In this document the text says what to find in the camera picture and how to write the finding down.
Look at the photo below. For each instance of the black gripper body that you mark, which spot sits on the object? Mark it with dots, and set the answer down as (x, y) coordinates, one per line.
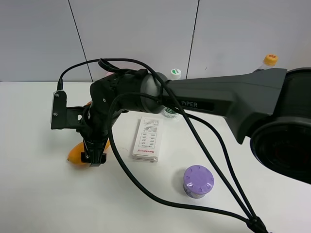
(103, 92)

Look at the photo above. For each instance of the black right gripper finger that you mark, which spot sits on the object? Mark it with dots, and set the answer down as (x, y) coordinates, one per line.
(96, 152)

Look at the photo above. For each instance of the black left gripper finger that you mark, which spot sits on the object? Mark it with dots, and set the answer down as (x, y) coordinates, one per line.
(85, 158)

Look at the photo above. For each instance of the yellow mango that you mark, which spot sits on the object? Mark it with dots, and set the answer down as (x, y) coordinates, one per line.
(74, 156)

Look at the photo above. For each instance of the white rectangular box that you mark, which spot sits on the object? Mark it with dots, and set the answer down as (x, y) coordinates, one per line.
(148, 141)

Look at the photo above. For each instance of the purple lidded container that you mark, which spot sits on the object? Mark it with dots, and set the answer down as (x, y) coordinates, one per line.
(197, 181)

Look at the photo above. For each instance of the cola bottle yellow cap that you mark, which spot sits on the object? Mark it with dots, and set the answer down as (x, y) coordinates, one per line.
(269, 62)

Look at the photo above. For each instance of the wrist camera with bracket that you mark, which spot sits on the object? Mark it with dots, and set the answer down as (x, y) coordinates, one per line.
(63, 117)

